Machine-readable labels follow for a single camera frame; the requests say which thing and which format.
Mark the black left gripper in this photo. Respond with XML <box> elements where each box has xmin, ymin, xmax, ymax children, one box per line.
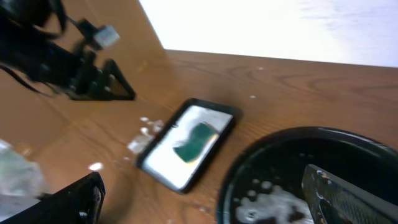
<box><xmin>1</xmin><ymin>0</ymin><xmax>136</xmax><ymax>101</ymax></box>

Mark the black rectangular soapy tray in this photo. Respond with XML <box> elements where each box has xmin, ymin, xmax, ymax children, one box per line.
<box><xmin>136</xmin><ymin>98</ymin><xmax>243</xmax><ymax>194</ymax></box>

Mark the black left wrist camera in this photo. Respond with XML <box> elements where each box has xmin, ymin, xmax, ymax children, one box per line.
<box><xmin>76</xmin><ymin>19</ymin><xmax>120</xmax><ymax>50</ymax></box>

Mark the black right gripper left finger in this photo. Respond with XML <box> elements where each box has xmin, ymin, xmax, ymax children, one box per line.
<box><xmin>2</xmin><ymin>172</ymin><xmax>106</xmax><ymax>224</ymax></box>

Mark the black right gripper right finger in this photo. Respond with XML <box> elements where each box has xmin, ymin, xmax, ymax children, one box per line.
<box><xmin>302</xmin><ymin>164</ymin><xmax>397</xmax><ymax>224</ymax></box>

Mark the green yellow sponge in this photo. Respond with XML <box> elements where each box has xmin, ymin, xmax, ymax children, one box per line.
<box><xmin>173</xmin><ymin>123</ymin><xmax>218</xmax><ymax>163</ymax></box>

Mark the round black tray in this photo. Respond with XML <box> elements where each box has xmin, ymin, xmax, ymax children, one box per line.
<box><xmin>216</xmin><ymin>127</ymin><xmax>397</xmax><ymax>223</ymax></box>

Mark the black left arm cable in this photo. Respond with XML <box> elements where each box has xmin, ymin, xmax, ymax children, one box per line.
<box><xmin>0</xmin><ymin>63</ymin><xmax>53</xmax><ymax>97</ymax></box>

